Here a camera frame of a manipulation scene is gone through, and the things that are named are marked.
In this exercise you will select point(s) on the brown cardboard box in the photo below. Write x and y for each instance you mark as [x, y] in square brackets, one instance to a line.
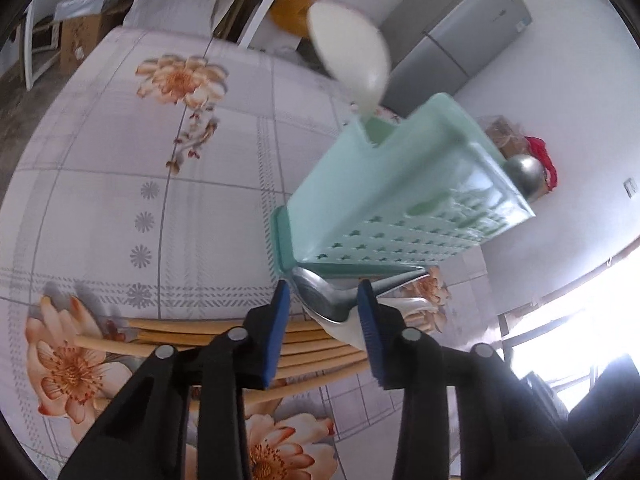
[500, 135]

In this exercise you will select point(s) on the white wooden frame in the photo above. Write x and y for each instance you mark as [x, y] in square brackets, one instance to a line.
[30, 55]

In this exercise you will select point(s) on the white pillow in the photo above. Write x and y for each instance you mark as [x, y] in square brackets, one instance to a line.
[170, 2]

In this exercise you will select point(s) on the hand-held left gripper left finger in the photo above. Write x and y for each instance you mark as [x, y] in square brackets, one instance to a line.
[276, 332]

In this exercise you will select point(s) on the bright window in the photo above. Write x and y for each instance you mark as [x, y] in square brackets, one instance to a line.
[575, 320]

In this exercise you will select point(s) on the yellow plastic bag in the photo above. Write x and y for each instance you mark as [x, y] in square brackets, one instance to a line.
[290, 12]

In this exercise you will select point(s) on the mint green plastic utensil holder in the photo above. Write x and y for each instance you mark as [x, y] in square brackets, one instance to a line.
[390, 195]

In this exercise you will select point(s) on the grey refrigerator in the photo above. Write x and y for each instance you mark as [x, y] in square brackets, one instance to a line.
[450, 35]

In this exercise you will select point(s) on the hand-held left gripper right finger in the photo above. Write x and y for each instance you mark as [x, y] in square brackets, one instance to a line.
[372, 332]

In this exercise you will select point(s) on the white ceramic spoon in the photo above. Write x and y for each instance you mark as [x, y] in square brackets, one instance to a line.
[345, 334]

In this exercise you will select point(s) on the cardboard box with grey lid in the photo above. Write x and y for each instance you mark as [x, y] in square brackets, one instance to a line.
[82, 35]

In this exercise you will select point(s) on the white plastic rice paddle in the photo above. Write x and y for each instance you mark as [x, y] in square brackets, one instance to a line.
[350, 45]

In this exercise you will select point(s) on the bundle of wooden chopsticks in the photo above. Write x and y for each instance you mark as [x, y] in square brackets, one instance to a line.
[170, 334]

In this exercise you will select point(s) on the steel spoon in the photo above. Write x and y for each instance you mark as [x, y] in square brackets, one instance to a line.
[320, 292]

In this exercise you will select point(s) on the floral tablecloth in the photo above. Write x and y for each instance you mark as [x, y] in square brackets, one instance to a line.
[125, 160]

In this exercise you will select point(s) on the red plastic bag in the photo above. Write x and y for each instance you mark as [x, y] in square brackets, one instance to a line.
[542, 157]

